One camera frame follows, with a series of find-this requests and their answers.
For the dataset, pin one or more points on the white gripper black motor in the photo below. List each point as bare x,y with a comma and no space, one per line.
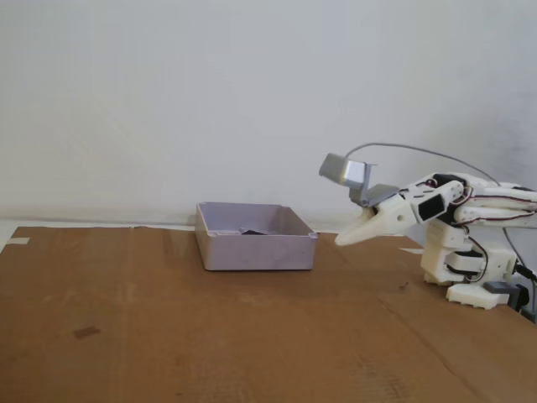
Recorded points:
388,217

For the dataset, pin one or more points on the black rectangular block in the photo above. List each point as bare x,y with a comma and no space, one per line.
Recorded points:
251,231

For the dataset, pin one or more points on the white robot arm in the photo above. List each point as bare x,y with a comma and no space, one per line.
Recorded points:
436,260

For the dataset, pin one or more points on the lavender plastic box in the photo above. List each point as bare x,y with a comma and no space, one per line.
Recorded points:
251,254

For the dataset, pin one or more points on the white tape strip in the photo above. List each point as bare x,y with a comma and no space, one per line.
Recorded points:
412,251

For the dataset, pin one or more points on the gray black table clamp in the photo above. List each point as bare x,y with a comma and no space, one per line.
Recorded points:
499,287

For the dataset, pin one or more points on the brown cardboard sheet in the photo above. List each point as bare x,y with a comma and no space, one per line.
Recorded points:
168,336

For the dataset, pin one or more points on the beige masking tape piece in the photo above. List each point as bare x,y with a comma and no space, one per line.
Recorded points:
19,241

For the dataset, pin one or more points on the gray camera mount bracket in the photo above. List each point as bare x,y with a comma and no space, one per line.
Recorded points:
379,192

